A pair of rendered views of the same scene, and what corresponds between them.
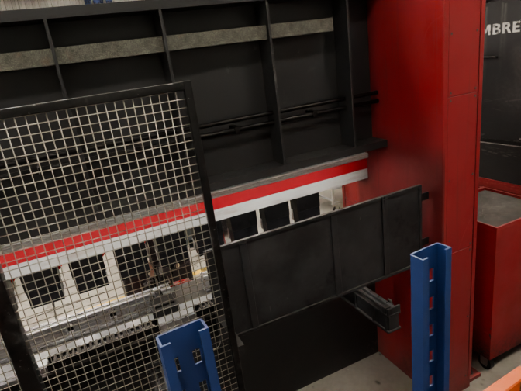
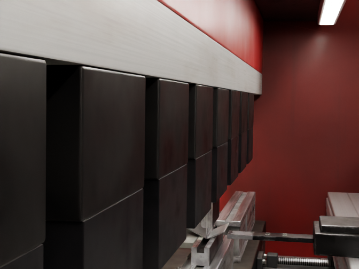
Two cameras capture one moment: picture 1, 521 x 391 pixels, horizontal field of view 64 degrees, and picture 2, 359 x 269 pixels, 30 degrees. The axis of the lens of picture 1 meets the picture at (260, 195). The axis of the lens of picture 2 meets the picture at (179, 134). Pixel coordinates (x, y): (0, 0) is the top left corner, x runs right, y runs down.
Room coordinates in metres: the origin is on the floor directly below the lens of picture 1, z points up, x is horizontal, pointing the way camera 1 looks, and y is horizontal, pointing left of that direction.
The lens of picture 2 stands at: (1.52, 1.19, 1.24)
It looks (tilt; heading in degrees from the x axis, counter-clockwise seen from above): 3 degrees down; 303
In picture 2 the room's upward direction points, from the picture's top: 1 degrees clockwise
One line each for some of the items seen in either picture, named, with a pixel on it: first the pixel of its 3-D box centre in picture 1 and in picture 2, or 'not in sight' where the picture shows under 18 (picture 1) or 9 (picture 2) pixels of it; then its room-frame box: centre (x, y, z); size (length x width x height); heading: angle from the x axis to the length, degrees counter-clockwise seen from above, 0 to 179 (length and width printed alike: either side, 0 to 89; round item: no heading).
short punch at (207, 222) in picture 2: not in sight; (210, 207); (2.12, 0.14, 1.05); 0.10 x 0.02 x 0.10; 112
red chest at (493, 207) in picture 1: (484, 275); not in sight; (2.36, -1.38, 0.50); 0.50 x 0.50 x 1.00; 22
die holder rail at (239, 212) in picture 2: not in sight; (237, 221); (2.33, -0.37, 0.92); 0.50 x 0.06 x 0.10; 112
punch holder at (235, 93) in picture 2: (242, 225); (212, 135); (2.13, 0.12, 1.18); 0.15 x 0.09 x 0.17; 112
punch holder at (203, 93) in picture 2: (170, 247); (171, 151); (1.98, 0.49, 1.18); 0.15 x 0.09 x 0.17; 112
